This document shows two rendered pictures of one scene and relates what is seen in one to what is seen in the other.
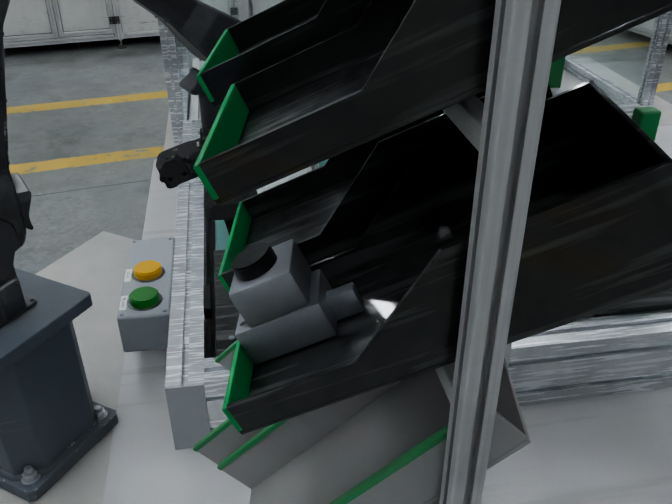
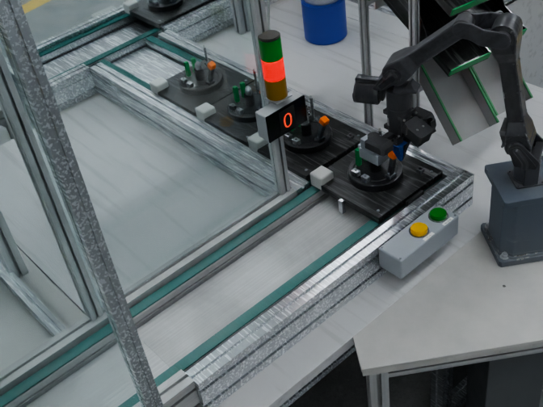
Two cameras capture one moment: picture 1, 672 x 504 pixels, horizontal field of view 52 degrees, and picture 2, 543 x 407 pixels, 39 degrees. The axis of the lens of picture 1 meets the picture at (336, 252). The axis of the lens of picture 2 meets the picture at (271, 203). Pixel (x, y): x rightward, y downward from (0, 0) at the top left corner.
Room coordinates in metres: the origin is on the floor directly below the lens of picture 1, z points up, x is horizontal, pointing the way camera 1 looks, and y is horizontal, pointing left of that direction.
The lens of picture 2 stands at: (1.73, 1.31, 2.20)
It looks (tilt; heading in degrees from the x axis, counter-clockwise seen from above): 39 degrees down; 244
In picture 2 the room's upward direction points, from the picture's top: 9 degrees counter-clockwise
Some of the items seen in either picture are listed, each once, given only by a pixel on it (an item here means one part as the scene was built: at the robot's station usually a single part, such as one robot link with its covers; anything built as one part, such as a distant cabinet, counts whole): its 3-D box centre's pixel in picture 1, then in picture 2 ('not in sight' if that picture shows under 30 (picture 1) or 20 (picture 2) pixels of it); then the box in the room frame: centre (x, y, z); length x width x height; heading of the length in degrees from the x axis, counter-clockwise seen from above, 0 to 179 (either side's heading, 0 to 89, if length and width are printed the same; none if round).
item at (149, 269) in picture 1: (148, 272); (418, 230); (0.85, 0.27, 0.96); 0.04 x 0.04 x 0.02
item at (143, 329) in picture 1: (151, 290); (418, 240); (0.85, 0.27, 0.93); 0.21 x 0.07 x 0.06; 9
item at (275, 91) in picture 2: not in sight; (275, 86); (1.00, -0.04, 1.28); 0.05 x 0.05 x 0.05
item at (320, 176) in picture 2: not in sight; (322, 178); (0.91, -0.03, 0.97); 0.05 x 0.05 x 0.04; 9
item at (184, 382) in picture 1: (196, 233); (344, 275); (1.04, 0.24, 0.91); 0.89 x 0.06 x 0.11; 9
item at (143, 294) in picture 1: (144, 299); (438, 216); (0.78, 0.26, 0.96); 0.04 x 0.04 x 0.02
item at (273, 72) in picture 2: not in sight; (273, 67); (1.00, -0.04, 1.33); 0.05 x 0.05 x 0.05
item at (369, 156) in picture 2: not in sight; (371, 144); (0.80, 0.04, 1.06); 0.08 x 0.04 x 0.07; 99
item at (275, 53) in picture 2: not in sight; (270, 47); (1.00, -0.04, 1.38); 0.05 x 0.05 x 0.05
